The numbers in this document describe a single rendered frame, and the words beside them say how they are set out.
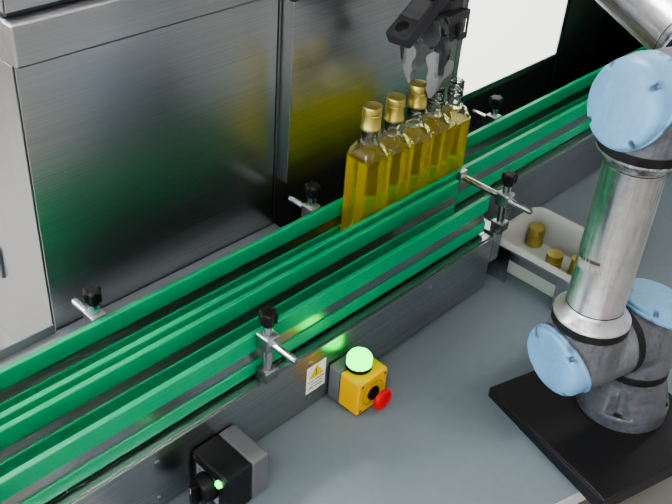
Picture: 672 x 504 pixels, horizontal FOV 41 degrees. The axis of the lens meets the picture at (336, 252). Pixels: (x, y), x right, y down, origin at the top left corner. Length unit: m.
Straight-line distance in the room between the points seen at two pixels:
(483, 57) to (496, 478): 0.93
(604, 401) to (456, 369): 0.26
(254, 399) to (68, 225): 0.38
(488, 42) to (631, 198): 0.83
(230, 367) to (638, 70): 0.69
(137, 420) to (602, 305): 0.67
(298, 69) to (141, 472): 0.70
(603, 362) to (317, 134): 0.65
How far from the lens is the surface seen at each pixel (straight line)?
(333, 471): 1.43
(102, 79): 1.33
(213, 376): 1.32
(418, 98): 1.59
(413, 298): 1.60
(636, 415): 1.55
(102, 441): 1.24
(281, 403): 1.45
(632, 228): 1.26
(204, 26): 1.41
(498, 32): 2.01
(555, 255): 1.84
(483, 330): 1.72
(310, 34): 1.53
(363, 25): 1.63
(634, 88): 1.16
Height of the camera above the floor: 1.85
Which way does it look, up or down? 36 degrees down
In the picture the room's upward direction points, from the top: 5 degrees clockwise
